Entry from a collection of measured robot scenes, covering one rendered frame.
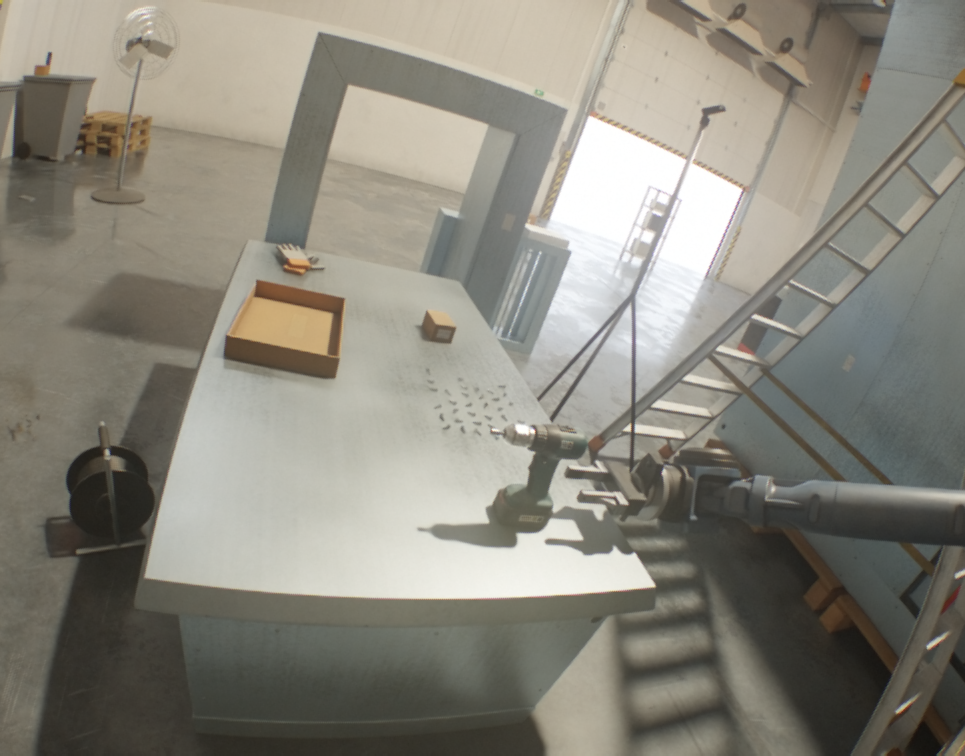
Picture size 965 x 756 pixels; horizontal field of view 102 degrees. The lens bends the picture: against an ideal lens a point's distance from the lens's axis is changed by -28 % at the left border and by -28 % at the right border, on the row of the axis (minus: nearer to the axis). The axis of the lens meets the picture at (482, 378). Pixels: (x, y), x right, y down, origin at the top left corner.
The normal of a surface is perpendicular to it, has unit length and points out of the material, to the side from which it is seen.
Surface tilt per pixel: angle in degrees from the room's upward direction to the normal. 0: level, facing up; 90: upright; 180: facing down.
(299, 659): 90
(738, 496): 74
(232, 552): 0
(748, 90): 90
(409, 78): 90
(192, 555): 0
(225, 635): 90
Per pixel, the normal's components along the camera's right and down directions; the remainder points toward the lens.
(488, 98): 0.22, 0.50
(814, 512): -0.63, -0.18
